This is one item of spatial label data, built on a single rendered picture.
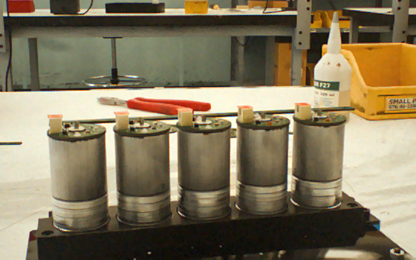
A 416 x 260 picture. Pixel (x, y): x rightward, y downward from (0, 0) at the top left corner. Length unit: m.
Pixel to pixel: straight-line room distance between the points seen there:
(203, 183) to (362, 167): 0.18
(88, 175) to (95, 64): 4.46
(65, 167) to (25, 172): 0.17
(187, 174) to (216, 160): 0.01
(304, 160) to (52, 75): 4.51
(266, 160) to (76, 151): 0.08
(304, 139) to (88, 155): 0.10
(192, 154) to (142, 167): 0.02
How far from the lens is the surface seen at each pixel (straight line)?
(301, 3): 2.63
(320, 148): 0.27
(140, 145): 0.25
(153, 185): 0.26
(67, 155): 0.25
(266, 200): 0.27
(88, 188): 0.25
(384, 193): 0.37
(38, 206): 0.35
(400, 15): 2.78
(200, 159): 0.26
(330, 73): 0.53
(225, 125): 0.26
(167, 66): 4.69
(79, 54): 4.71
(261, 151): 0.26
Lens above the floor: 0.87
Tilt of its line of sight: 13 degrees down
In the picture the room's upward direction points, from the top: straight up
